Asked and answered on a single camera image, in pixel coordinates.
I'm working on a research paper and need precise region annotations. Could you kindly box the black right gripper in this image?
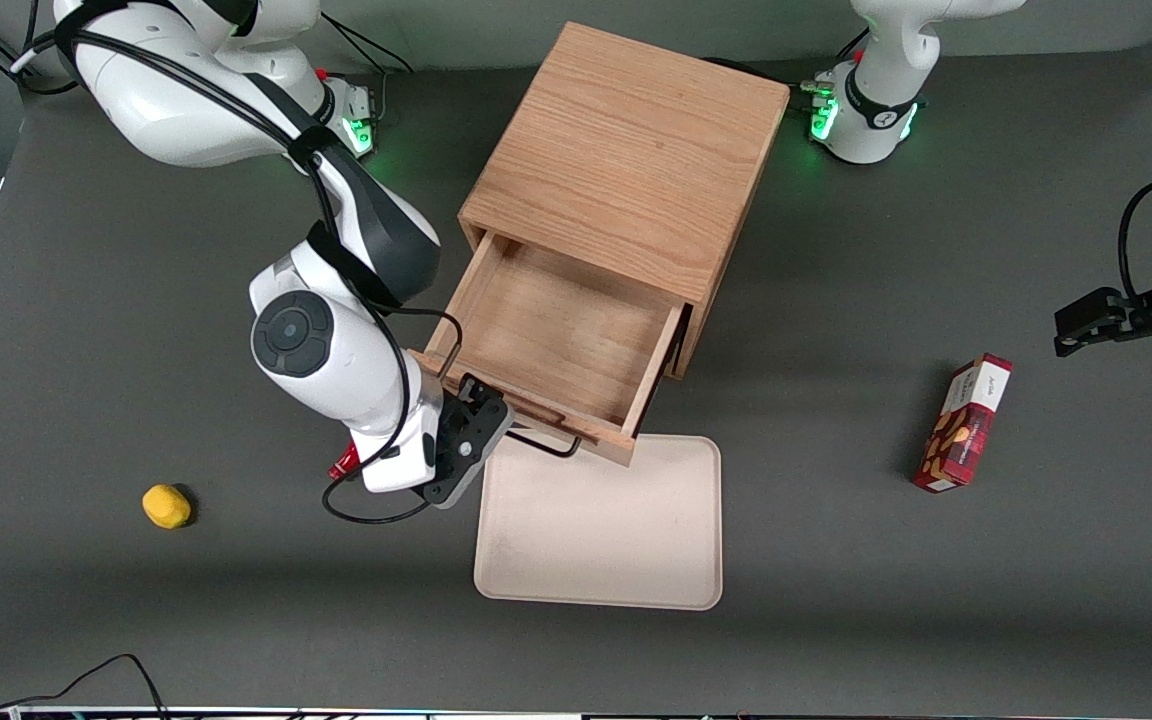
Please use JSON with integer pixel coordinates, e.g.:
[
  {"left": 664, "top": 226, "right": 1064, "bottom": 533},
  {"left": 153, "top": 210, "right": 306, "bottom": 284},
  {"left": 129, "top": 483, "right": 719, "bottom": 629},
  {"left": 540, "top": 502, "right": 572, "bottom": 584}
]
[{"left": 424, "top": 374, "right": 517, "bottom": 510}]

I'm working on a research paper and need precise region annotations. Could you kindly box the wooden drawer with black handle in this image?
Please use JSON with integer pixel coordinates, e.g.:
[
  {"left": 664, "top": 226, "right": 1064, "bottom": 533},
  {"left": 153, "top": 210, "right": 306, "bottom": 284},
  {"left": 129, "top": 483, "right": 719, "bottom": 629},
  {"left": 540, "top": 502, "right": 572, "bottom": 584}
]
[{"left": 408, "top": 231, "right": 693, "bottom": 468}]

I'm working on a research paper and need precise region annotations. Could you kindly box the wooden drawer cabinet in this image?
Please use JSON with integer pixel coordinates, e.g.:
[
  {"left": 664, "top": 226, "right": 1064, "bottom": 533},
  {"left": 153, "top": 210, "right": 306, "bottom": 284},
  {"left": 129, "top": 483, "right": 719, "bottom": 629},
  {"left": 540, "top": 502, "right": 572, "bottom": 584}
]
[{"left": 457, "top": 20, "right": 793, "bottom": 380}]

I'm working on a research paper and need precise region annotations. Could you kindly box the red cookie box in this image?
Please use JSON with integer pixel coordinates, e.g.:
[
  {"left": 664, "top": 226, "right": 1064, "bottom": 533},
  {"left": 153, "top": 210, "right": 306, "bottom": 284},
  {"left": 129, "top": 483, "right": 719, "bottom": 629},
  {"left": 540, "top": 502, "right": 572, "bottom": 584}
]
[{"left": 912, "top": 353, "right": 1015, "bottom": 494}]

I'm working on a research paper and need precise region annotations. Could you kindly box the beige plastic tray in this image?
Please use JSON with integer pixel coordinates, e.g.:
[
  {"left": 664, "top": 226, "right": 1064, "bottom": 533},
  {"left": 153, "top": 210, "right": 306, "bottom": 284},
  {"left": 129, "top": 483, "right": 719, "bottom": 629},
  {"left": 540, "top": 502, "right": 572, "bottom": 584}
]
[{"left": 473, "top": 432, "right": 724, "bottom": 612}]

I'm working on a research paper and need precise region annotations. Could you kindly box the yellow lemon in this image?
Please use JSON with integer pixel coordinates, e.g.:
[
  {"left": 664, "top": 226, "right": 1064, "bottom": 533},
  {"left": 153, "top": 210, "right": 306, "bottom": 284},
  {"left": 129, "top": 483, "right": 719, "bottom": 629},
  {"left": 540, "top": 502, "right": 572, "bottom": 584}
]
[{"left": 142, "top": 484, "right": 193, "bottom": 530}]

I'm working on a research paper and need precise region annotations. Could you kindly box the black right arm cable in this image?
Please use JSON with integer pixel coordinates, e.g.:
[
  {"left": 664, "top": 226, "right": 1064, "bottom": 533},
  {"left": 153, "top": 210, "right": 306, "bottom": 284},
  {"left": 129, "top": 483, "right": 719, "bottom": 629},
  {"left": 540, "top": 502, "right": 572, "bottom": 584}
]
[{"left": 11, "top": 0, "right": 465, "bottom": 527}]

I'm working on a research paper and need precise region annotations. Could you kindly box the black right base cable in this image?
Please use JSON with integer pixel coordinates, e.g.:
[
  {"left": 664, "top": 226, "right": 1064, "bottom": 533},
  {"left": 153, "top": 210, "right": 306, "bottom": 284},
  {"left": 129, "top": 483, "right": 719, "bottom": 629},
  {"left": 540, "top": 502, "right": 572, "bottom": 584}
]
[{"left": 319, "top": 14, "right": 417, "bottom": 126}]

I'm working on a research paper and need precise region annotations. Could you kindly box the black base cable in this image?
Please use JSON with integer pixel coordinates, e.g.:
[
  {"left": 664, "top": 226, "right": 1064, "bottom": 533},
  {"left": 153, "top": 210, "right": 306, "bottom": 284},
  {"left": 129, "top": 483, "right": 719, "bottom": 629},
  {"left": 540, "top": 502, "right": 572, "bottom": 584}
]
[
  {"left": 701, "top": 28, "right": 869, "bottom": 103},
  {"left": 319, "top": 14, "right": 417, "bottom": 126}
]

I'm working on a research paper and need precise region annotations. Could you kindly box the black left base cable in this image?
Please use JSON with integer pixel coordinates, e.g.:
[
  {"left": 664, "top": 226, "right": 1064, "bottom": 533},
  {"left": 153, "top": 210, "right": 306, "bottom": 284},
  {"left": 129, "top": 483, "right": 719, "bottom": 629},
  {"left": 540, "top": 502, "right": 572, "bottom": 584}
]
[{"left": 701, "top": 28, "right": 869, "bottom": 103}]

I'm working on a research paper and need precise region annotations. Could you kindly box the black floor cable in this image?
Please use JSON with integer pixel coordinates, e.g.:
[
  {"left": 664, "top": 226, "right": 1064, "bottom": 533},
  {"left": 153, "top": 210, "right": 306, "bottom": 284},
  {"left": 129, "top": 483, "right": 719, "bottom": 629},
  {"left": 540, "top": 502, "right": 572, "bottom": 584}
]
[{"left": 0, "top": 632, "right": 173, "bottom": 720}]

